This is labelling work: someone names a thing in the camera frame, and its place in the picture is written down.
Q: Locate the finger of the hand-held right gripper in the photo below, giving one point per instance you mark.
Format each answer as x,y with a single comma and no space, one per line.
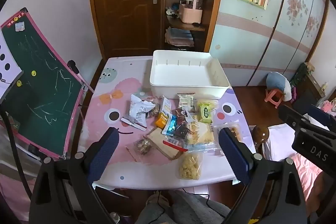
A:
290,116
319,113

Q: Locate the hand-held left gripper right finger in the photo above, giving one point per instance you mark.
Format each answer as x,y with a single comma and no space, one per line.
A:
233,153

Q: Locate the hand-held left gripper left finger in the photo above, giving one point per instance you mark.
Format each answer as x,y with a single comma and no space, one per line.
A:
105,153

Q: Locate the clear bread bag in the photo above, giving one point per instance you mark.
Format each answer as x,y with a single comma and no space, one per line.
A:
200,134

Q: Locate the clear mixed nut packet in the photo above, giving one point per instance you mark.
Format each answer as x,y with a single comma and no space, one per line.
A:
143,147

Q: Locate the yellow puffs packet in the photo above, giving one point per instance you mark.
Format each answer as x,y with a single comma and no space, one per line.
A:
190,165

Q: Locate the white black snack bag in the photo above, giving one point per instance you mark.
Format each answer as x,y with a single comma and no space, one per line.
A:
139,111

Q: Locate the dark brown snack packet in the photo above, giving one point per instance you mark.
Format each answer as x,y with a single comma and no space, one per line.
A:
181,115
182,132

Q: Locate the kraft paper snack bag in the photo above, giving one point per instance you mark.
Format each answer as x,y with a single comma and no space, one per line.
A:
160,141

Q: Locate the small mixed nut packet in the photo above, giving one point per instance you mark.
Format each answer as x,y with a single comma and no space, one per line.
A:
155,109

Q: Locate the blue foil snack packet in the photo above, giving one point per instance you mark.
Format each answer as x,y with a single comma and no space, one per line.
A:
170,125

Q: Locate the beige snack packet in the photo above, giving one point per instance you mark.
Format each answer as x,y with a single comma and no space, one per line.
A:
187,102

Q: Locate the white plastic storage bin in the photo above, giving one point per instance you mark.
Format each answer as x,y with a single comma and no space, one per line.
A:
183,74

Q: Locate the cartoon printed tablecloth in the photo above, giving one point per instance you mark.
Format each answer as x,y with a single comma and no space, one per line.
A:
118,174

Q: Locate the pink plastic stool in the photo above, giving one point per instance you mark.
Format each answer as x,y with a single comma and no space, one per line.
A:
273,98

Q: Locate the dark wooden cabinet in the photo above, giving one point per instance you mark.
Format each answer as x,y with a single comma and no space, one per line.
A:
309,87

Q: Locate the pink white bedding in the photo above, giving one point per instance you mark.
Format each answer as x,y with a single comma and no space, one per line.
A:
278,142

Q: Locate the wooden bedpost knob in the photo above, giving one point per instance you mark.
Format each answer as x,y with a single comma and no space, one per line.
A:
260,133

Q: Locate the blue white cushion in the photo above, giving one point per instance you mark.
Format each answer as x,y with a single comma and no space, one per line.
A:
275,82

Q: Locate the grey fleece cloth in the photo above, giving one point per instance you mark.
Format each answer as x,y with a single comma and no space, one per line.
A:
183,211

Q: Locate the pink easel rod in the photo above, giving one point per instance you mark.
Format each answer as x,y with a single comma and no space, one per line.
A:
78,75

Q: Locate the floral wardrobe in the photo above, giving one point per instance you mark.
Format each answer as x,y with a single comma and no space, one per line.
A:
249,37

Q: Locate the white dotted board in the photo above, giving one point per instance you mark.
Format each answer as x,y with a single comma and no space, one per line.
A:
8,74

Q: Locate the folded towels stack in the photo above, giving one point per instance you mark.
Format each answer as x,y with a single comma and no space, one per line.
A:
178,37

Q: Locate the wooden corner shelf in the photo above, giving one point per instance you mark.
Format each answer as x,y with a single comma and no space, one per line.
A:
207,16

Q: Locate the brown wooden door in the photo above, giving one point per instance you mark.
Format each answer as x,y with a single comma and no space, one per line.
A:
123,16

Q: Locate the small toys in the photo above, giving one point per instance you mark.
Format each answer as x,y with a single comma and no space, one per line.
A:
172,11

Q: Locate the green chalkboard pink frame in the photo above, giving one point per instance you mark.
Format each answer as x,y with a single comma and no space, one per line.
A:
39,82

